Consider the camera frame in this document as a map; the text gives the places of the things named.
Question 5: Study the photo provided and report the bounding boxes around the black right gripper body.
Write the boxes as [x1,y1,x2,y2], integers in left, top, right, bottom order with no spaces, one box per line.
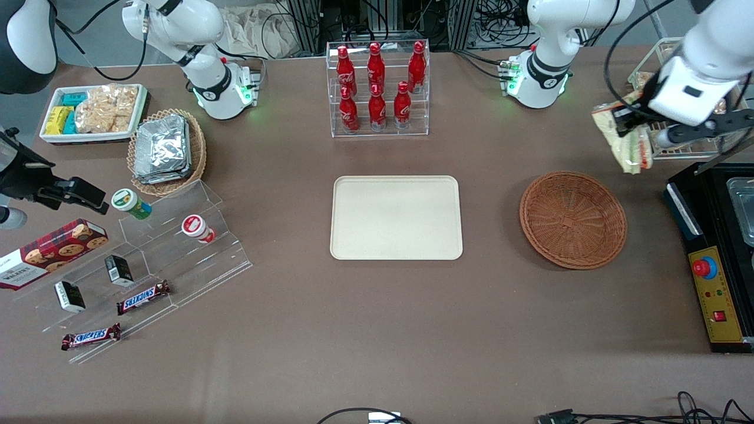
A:
[0,126,57,201]

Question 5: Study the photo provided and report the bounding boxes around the plastic-wrapped sandwich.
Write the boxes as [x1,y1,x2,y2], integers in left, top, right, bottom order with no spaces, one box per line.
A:
[592,88,655,175]

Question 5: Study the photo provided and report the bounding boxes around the white rectangular snack tray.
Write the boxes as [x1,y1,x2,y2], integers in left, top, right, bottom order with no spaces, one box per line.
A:
[39,84,148,145]

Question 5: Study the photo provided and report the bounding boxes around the round brown wicker basket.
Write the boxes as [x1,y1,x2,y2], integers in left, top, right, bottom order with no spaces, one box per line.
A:
[520,171,628,271]

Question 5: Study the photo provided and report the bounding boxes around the oval light wicker basket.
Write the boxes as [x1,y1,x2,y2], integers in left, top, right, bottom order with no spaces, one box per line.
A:
[127,108,208,197]

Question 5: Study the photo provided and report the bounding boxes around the cream plastic tray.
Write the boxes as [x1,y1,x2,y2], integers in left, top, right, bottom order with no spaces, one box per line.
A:
[329,175,464,261]

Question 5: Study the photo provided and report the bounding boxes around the yellow snack packet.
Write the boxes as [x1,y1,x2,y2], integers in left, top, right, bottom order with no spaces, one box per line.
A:
[45,105,74,135]

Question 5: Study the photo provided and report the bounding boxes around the red tartan cookie box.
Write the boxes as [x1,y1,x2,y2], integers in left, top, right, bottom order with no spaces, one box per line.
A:
[0,218,110,292]

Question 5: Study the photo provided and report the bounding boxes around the clear bag of crackers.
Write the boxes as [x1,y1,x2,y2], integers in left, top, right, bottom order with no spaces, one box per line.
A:
[75,103,129,134]
[88,84,139,114]

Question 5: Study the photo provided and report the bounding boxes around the clear glass machine container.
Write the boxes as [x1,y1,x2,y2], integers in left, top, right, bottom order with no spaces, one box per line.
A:
[726,176,754,247]

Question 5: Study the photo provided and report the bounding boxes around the green lidded snack cup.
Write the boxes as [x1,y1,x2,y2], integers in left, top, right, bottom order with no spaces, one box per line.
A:
[111,188,153,221]

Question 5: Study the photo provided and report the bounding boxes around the black machine with yellow panel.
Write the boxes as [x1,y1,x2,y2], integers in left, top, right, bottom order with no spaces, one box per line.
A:
[664,160,754,355]

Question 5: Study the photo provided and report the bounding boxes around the small black box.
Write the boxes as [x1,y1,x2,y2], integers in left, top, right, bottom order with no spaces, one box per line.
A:
[104,254,135,288]
[54,280,87,314]

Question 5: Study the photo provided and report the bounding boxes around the silver foil wrapped packets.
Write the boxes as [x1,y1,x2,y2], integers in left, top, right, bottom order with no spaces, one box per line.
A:
[134,114,193,185]

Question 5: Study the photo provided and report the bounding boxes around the Snickers chocolate bar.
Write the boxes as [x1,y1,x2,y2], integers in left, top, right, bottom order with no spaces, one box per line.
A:
[115,280,172,316]
[61,322,123,352]

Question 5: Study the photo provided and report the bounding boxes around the red lidded snack cup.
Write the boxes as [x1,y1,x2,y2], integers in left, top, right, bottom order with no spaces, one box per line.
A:
[180,214,216,244]

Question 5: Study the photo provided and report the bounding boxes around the clear acrylic stepped display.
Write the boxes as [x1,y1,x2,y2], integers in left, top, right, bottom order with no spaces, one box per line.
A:
[12,180,254,365]

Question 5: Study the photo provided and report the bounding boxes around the red cola bottle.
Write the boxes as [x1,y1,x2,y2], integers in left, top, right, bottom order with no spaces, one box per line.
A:
[393,81,412,130]
[336,45,353,89]
[368,84,388,132]
[367,42,386,88]
[340,85,360,134]
[408,41,426,94]

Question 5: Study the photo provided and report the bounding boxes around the clear acrylic bottle rack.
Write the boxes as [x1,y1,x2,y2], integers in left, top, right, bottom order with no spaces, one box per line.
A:
[326,40,431,140]

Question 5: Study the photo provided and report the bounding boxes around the beige crumpled cloth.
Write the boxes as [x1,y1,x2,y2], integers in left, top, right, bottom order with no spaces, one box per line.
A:
[219,5,302,61]

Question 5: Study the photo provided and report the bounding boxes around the white wire rack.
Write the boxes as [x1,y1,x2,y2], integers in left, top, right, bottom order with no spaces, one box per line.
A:
[627,37,750,161]

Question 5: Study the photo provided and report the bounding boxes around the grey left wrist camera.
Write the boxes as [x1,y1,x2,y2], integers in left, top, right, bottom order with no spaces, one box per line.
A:
[655,125,690,149]

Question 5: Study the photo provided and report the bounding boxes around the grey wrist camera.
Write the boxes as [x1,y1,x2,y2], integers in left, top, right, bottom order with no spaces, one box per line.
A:
[0,205,28,231]
[655,125,690,149]

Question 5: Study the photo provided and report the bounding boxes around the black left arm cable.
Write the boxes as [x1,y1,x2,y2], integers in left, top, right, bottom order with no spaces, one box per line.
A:
[604,0,699,108]

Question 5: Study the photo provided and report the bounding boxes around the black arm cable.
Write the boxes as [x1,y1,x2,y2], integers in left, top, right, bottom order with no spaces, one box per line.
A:
[604,0,699,108]
[55,0,149,81]

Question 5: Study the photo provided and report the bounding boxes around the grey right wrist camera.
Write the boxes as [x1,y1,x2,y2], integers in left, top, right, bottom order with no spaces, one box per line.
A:
[0,205,28,231]

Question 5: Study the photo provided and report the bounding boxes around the grey metal machine handle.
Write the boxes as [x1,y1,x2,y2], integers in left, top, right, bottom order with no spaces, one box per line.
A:
[665,182,705,238]

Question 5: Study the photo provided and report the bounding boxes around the black cable bundle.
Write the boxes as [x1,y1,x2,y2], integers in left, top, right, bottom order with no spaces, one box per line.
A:
[470,0,540,51]

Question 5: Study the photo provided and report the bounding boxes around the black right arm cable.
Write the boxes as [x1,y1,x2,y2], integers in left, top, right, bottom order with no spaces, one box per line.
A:
[55,0,149,81]

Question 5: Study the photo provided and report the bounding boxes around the black plug with cable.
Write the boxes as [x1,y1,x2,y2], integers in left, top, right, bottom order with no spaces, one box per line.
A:
[535,390,754,424]

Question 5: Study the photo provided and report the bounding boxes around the aluminium profile frame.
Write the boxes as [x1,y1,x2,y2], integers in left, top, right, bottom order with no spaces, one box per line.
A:
[286,0,479,55]

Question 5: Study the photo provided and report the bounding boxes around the black looped cable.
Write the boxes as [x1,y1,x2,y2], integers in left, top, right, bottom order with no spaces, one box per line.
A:
[316,407,414,424]

